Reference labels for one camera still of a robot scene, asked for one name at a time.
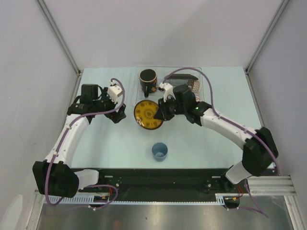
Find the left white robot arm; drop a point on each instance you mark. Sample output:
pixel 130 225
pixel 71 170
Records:
pixel 54 175

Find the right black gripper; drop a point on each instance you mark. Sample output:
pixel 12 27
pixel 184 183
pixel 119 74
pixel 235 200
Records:
pixel 162 113

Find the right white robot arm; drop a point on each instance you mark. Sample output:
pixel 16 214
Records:
pixel 258 146

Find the black floral square plate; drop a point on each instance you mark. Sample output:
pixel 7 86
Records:
pixel 181 77

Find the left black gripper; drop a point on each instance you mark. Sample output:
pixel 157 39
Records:
pixel 116 117

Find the black skull mug red inside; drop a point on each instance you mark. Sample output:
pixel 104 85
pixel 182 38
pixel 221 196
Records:
pixel 148 81

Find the clear wire dish rack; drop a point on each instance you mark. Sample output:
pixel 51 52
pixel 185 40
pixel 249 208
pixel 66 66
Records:
pixel 136 93

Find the yellow black round saucer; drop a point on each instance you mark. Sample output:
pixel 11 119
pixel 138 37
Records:
pixel 144 112

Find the light blue cup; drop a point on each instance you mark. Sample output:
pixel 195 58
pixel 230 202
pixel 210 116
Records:
pixel 159 151

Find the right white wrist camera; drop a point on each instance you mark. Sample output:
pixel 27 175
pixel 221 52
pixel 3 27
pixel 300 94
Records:
pixel 168 90

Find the brown patterned bowl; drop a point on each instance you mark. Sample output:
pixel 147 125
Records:
pixel 194 85

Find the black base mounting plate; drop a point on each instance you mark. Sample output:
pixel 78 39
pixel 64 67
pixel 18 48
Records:
pixel 168 185

